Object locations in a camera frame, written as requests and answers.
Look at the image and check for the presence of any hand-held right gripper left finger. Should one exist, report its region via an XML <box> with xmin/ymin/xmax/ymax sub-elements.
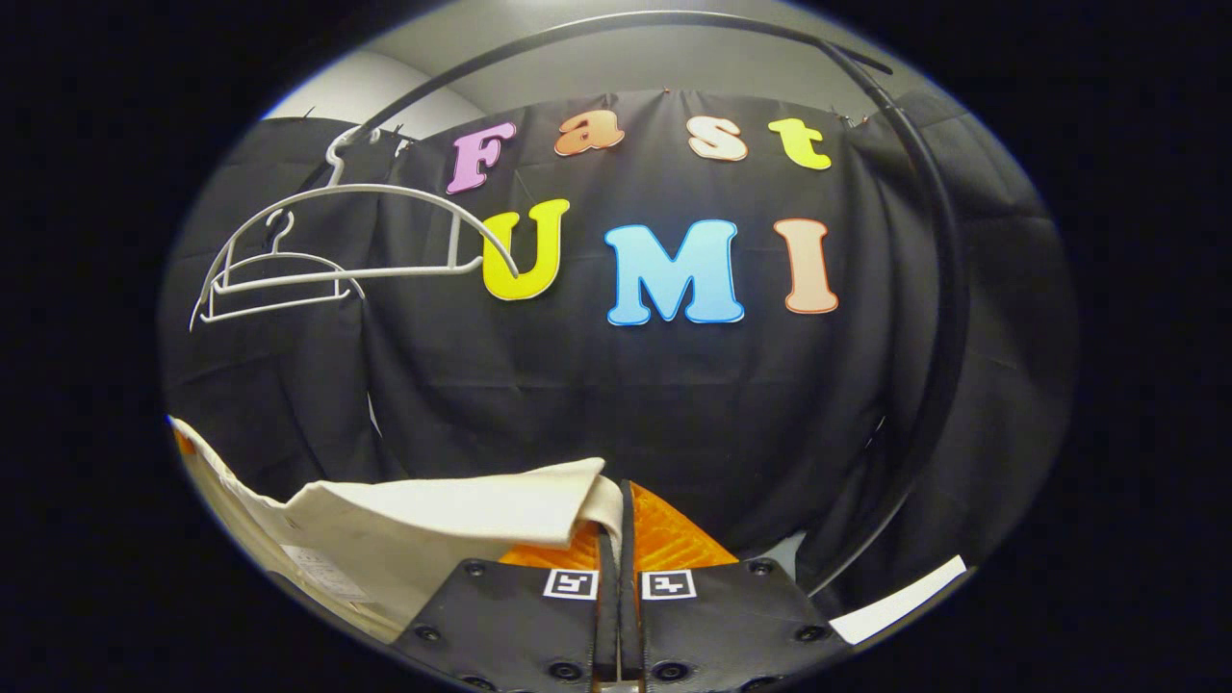
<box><xmin>390</xmin><ymin>520</ymin><xmax>619</xmax><ymax>693</ymax></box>

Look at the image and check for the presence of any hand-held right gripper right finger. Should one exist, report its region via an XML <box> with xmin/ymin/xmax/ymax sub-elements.
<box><xmin>616</xmin><ymin>478</ymin><xmax>853</xmax><ymax>693</ymax></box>

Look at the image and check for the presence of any cream button shirt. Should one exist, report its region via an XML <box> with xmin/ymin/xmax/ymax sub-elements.
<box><xmin>168</xmin><ymin>416</ymin><xmax>625</xmax><ymax>644</ymax></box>

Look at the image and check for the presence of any small white clothes hanger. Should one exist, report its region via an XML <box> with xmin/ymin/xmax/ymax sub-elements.
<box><xmin>200</xmin><ymin>210</ymin><xmax>367</xmax><ymax>324</ymax></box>

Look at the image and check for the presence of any large white clothes hanger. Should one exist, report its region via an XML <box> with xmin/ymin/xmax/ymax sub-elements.
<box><xmin>190</xmin><ymin>125</ymin><xmax>523</xmax><ymax>333</ymax></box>

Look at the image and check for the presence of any black clothes rack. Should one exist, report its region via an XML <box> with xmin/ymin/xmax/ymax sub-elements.
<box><xmin>298</xmin><ymin>10</ymin><xmax>971</xmax><ymax>593</ymax></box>

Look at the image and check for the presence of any black backdrop cloth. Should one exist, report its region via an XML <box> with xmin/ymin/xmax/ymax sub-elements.
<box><xmin>159</xmin><ymin>87</ymin><xmax>1079</xmax><ymax>617</ymax></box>

